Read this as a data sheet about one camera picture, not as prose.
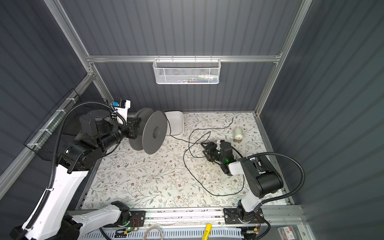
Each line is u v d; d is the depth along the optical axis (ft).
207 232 2.23
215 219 2.44
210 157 2.73
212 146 2.73
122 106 1.59
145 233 2.28
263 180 1.53
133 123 1.70
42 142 2.00
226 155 2.40
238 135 3.22
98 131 1.36
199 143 3.36
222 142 2.92
